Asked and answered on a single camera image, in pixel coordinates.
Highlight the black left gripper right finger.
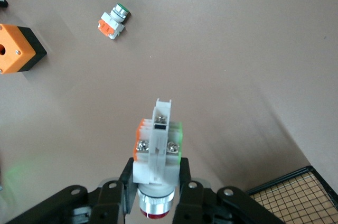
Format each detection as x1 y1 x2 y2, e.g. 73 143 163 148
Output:
173 157 206 224

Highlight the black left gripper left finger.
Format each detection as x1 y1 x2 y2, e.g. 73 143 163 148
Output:
91 156 138 224

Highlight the red push button switch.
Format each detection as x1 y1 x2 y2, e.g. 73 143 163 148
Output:
132 98 184 221

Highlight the wire basket with wooden bottom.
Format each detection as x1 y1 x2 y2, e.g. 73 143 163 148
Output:
245 165 338 224

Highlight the green push button switch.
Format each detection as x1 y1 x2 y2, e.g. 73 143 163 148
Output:
97 2 132 41

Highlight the orange button enclosure box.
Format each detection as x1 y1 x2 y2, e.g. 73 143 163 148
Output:
0 23 48 74

